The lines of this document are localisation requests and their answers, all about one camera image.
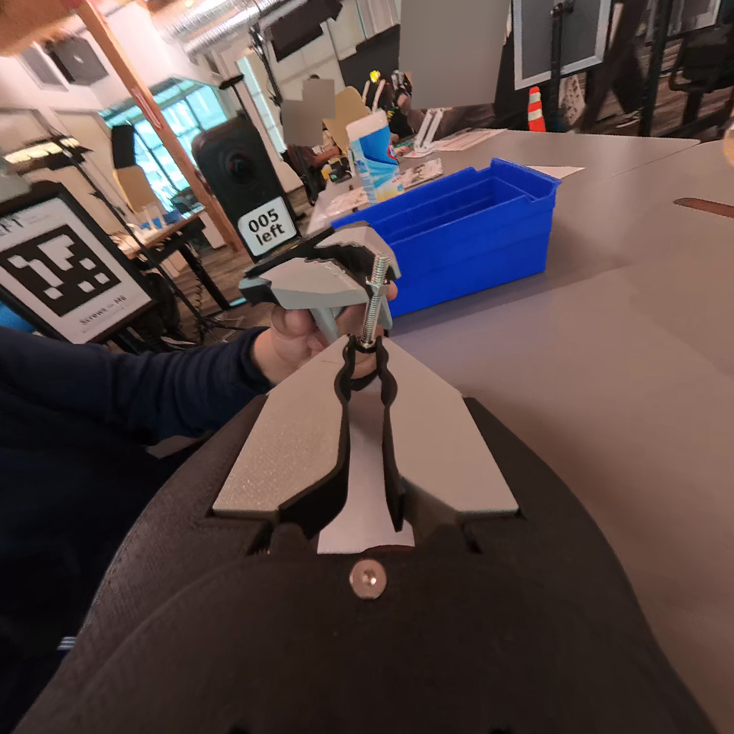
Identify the white blue wipes canister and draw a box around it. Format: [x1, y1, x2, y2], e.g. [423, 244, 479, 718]
[346, 110, 402, 204]

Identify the person's left hand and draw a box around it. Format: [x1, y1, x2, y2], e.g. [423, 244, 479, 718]
[252, 281, 399, 386]

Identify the wooden side table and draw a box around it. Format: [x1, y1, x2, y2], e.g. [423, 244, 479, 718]
[115, 212, 233, 313]

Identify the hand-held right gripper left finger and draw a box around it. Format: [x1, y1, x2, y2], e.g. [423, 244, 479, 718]
[212, 335, 352, 540]

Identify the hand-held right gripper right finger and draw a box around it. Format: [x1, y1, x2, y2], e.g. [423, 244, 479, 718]
[375, 335, 521, 534]

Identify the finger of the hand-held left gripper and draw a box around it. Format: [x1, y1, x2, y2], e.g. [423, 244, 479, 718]
[270, 257, 370, 310]
[310, 225, 403, 332]

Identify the black studio light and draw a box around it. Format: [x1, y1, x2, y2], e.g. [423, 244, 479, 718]
[266, 0, 344, 63]

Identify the blue plastic bin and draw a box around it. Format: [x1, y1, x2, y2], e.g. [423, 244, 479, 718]
[331, 158, 562, 317]

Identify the silver hex bolt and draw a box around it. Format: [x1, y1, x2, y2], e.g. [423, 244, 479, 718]
[358, 254, 393, 351]

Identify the person's left forearm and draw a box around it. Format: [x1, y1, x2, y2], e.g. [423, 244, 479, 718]
[0, 326, 273, 449]

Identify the grey panel on black stand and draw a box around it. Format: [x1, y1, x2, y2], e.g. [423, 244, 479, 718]
[512, 0, 612, 91]

